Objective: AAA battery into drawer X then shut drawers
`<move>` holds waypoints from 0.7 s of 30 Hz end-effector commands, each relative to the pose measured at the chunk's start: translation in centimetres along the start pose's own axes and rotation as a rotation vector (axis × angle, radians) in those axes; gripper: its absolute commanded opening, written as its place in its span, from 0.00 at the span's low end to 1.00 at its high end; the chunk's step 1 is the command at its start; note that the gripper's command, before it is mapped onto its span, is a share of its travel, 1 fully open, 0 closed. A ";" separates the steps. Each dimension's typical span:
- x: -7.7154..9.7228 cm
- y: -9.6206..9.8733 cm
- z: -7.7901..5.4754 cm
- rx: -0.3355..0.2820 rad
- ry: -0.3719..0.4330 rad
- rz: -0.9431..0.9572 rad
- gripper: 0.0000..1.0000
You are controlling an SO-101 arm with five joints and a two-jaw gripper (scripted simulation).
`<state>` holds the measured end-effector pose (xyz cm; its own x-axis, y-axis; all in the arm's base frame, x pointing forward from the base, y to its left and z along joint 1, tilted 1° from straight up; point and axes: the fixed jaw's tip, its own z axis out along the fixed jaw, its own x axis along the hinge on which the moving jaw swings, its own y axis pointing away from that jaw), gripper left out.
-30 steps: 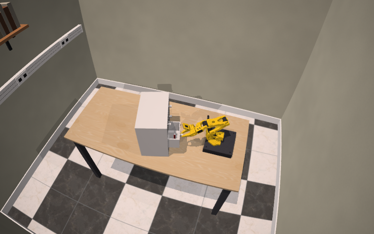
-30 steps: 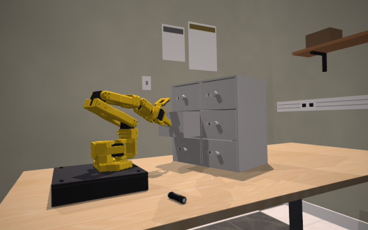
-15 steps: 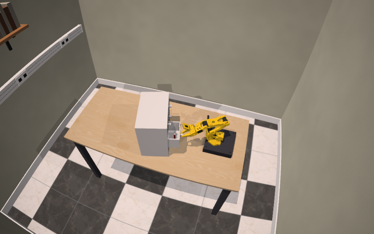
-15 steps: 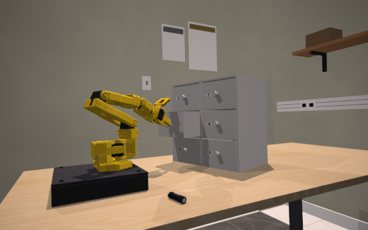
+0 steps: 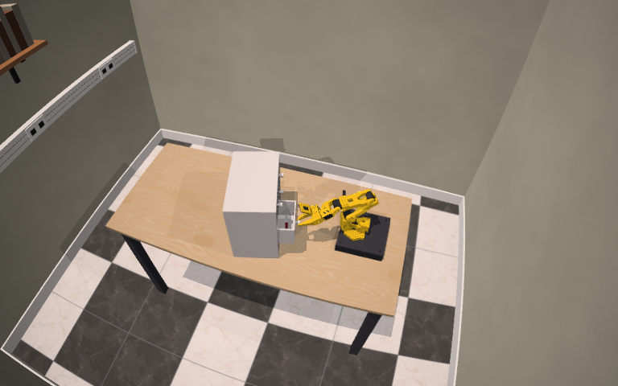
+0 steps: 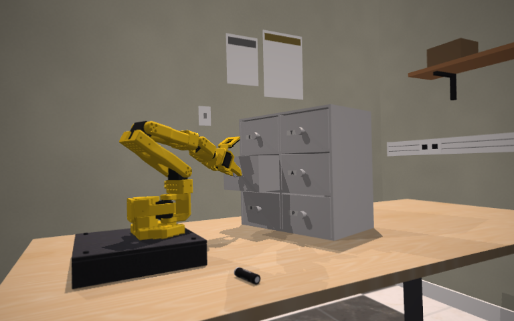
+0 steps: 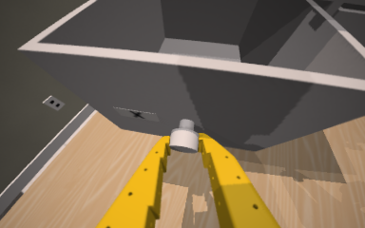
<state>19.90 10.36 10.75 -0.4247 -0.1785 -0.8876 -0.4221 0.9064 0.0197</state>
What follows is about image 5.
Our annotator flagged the grey chest of drawers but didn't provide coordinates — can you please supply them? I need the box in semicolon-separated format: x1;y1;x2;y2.
222;151;280;258

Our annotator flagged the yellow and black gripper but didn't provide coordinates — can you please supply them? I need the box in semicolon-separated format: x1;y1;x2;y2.
297;203;323;226

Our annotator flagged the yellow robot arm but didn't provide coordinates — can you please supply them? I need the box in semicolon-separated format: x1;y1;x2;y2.
320;189;379;241

